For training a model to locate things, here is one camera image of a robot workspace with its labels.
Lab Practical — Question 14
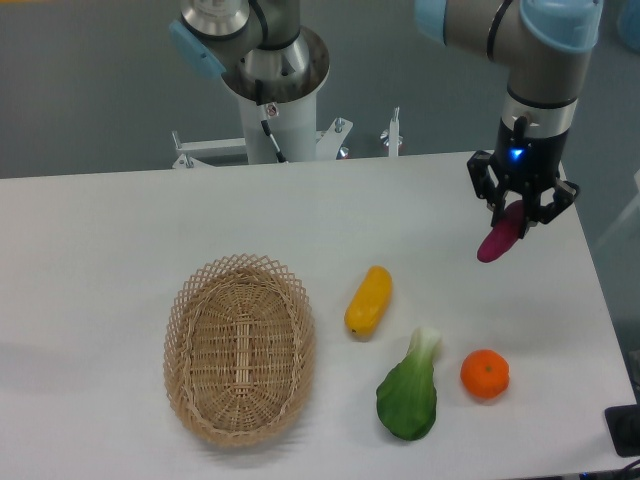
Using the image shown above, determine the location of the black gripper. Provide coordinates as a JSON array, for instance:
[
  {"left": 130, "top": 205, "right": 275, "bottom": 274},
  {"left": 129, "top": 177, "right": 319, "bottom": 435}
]
[{"left": 467, "top": 121, "right": 580, "bottom": 238}]

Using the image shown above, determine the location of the purple sweet potato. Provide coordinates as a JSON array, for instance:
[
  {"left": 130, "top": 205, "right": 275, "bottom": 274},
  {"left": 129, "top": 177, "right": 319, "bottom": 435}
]
[{"left": 476, "top": 200, "right": 524, "bottom": 263}]

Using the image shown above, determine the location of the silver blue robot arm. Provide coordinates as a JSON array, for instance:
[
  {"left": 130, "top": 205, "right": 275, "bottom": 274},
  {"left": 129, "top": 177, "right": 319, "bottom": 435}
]
[{"left": 169, "top": 1, "right": 603, "bottom": 236}]

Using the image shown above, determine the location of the orange tangerine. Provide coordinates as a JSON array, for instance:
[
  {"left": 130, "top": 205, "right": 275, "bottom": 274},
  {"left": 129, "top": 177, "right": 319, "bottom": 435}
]
[{"left": 460, "top": 349, "right": 510, "bottom": 400}]

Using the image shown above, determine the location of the yellow mango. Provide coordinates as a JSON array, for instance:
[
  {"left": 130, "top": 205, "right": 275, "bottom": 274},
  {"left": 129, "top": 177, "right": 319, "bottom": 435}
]
[{"left": 344, "top": 265, "right": 393, "bottom": 339}]

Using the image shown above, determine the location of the green bok choy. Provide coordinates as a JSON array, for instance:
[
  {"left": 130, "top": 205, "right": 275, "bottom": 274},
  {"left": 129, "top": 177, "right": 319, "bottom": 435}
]
[{"left": 376, "top": 327, "right": 442, "bottom": 441}]

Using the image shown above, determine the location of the black device at table edge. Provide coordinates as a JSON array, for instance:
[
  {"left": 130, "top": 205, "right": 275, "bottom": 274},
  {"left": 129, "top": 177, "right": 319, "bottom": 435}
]
[{"left": 604, "top": 404, "right": 639, "bottom": 458}]

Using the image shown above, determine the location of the woven wicker basket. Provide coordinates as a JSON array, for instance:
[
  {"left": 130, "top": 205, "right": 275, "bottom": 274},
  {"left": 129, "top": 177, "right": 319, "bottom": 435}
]
[{"left": 163, "top": 254, "right": 315, "bottom": 448}]

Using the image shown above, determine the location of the white metal base frame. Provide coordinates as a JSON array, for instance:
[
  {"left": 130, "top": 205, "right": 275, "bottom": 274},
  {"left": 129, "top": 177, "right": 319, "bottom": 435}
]
[{"left": 172, "top": 107, "right": 403, "bottom": 169}]

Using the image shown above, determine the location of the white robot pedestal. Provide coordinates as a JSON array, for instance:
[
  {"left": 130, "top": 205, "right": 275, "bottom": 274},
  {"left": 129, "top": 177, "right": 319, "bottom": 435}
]
[{"left": 221, "top": 25, "right": 331, "bottom": 165}]

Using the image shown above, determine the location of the black white cable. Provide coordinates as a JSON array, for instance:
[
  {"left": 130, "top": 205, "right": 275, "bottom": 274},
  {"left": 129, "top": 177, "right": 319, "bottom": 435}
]
[{"left": 254, "top": 79, "right": 289, "bottom": 164}]

